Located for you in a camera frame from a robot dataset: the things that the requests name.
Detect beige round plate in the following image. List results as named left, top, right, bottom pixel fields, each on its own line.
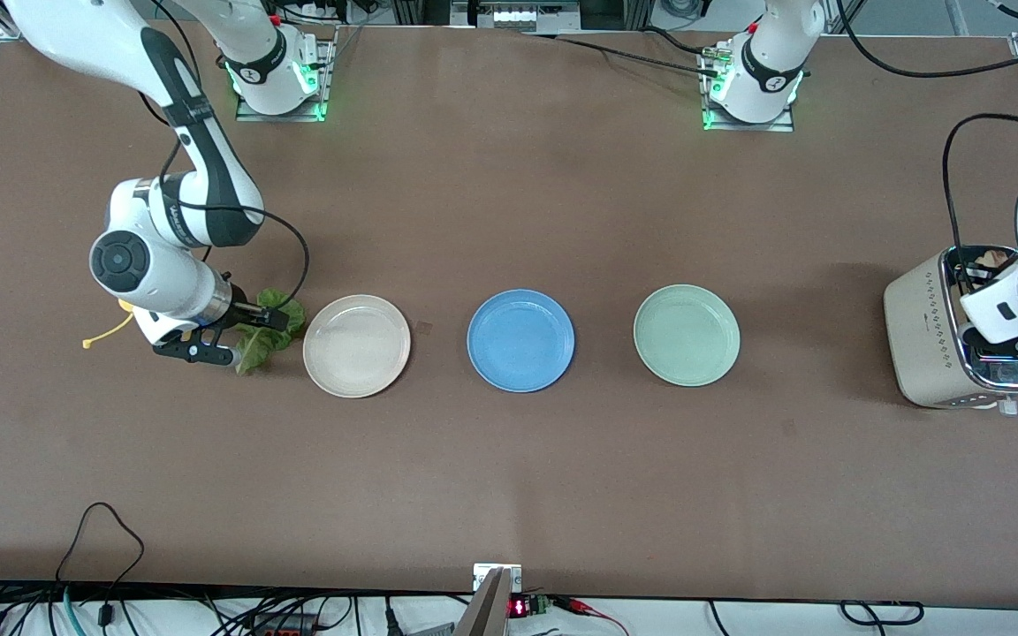
left=302, top=294, right=412, bottom=399

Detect coiled black cable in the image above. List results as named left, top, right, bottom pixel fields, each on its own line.
left=839, top=600, right=925, bottom=626

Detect blue round plate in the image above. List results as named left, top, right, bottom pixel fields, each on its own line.
left=467, top=289, right=576, bottom=394

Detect green lettuce leaf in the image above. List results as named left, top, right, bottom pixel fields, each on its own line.
left=233, top=288, right=308, bottom=376

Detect beige chrome toaster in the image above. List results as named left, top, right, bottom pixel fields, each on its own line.
left=883, top=245, right=1018, bottom=416

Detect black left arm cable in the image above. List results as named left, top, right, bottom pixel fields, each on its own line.
left=834, top=0, right=1018, bottom=266

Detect yellow mustard squeeze bottle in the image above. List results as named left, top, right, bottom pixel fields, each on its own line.
left=82, top=299, right=137, bottom=350

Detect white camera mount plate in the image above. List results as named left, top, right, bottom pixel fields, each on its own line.
left=473, top=563, right=523, bottom=593

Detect thin black looped cable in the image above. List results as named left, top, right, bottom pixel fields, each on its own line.
left=57, top=502, right=146, bottom=588

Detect black base power cable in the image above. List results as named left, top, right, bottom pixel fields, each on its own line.
left=522, top=26, right=726, bottom=80

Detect red black clip leads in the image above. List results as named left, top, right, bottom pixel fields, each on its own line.
left=551, top=594, right=632, bottom=635

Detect grey power supply unit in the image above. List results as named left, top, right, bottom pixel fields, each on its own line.
left=452, top=0, right=582, bottom=33

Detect pale green round plate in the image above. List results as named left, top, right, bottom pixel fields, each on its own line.
left=633, top=284, right=741, bottom=388

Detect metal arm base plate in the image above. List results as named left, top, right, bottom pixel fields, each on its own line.
left=700, top=44, right=797, bottom=133
left=233, top=25, right=339, bottom=123

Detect grey camera stand pole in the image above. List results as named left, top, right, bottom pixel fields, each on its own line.
left=454, top=568, right=512, bottom=636

